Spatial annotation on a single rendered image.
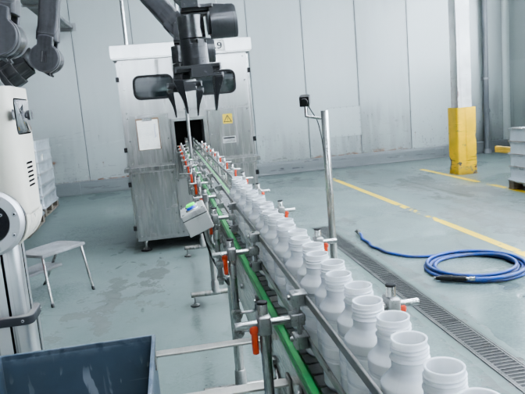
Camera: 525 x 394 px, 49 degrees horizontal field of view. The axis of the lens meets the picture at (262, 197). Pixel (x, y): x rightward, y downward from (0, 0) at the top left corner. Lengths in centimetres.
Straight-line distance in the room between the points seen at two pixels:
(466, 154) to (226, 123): 513
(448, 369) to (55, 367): 91
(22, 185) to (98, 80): 1013
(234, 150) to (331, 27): 644
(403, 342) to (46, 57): 133
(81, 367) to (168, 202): 482
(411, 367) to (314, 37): 1145
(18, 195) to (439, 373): 112
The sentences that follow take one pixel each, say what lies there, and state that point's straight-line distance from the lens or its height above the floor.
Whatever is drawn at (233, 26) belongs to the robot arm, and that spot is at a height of 157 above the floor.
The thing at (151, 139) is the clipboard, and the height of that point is 116.
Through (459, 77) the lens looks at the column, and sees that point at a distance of 1005.
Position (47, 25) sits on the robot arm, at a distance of 174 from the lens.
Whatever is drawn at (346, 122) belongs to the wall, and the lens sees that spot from 1205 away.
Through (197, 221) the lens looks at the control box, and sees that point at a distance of 173.
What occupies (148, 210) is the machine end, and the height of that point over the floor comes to 43.
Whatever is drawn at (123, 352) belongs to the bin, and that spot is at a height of 92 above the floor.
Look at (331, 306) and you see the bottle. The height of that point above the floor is 113.
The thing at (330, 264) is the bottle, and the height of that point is 116.
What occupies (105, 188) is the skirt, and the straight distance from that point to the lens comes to 1161.
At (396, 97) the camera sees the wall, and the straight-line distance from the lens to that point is 1242.
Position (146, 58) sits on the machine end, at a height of 196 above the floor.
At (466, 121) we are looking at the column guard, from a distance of 1004.
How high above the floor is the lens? 140
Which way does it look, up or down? 9 degrees down
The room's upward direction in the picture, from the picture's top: 5 degrees counter-clockwise
